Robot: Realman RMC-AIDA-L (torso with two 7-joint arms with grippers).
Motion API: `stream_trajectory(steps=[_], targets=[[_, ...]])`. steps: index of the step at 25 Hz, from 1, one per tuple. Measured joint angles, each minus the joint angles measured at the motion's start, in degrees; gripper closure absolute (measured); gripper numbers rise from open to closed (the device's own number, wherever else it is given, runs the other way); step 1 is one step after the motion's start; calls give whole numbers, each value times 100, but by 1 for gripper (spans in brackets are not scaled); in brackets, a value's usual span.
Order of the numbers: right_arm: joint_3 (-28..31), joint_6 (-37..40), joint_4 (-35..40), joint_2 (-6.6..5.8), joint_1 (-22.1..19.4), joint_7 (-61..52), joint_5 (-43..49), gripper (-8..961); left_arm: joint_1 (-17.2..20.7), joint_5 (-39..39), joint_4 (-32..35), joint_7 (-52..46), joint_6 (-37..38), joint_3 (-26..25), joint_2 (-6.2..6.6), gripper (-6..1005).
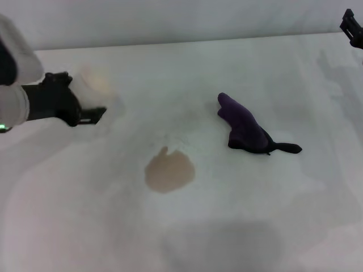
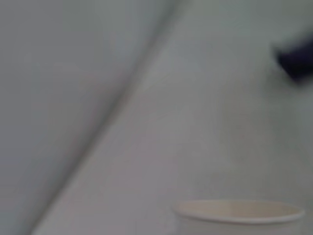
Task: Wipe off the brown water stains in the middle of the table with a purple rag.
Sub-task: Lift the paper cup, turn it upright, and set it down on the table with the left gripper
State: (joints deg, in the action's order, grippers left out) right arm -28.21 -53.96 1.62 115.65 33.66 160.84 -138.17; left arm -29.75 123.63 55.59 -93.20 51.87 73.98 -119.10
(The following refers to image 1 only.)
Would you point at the purple rag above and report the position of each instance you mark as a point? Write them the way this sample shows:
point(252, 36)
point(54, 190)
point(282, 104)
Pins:
point(244, 122)

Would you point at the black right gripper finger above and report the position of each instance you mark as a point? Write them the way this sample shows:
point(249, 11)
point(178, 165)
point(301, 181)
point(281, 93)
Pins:
point(353, 28)

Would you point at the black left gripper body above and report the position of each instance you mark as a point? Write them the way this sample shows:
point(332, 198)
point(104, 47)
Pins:
point(51, 102)

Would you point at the white paper cup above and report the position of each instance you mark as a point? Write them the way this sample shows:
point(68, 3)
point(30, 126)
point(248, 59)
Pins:
point(96, 82)

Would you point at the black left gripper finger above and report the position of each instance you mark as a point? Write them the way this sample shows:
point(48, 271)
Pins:
point(93, 113)
point(58, 78)

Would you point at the brown water stain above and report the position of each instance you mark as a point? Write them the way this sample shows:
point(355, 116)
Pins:
point(169, 173)

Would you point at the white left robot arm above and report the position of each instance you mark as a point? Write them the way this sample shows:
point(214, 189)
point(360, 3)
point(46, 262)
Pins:
point(14, 105)

